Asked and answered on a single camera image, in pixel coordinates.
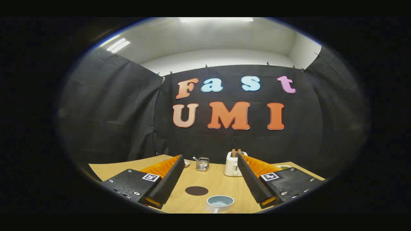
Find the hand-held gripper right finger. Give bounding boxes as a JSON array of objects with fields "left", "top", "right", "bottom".
[{"left": 237, "top": 153, "right": 325, "bottom": 209}]

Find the white oval plate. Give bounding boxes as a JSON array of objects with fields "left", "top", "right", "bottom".
[{"left": 162, "top": 158, "right": 191, "bottom": 168}]

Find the white toaster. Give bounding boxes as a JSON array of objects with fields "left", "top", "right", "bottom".
[{"left": 224, "top": 151, "right": 248, "bottom": 177}]

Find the wide ceiling light panel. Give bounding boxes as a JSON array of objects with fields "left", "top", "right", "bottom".
[{"left": 180, "top": 17, "right": 254, "bottom": 23}]

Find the dark round coaster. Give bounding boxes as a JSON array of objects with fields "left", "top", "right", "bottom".
[{"left": 185, "top": 186, "right": 209, "bottom": 196}]

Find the wooden table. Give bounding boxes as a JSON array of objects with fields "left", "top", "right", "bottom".
[{"left": 89, "top": 155, "right": 325, "bottom": 214}]

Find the small wire basket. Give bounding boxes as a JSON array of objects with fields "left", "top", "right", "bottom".
[{"left": 196, "top": 157, "right": 210, "bottom": 172}]

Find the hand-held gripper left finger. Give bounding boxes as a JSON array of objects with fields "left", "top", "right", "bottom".
[{"left": 100, "top": 155, "right": 186, "bottom": 210}]

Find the white cup blue inside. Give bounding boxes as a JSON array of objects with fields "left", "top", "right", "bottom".
[{"left": 205, "top": 195, "right": 235, "bottom": 214}]

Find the striped ceiling light panel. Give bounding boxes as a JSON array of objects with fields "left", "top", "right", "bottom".
[{"left": 106, "top": 38, "right": 131, "bottom": 53}]

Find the black backdrop cloth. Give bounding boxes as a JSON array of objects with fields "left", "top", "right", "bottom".
[{"left": 59, "top": 45, "right": 370, "bottom": 180}]

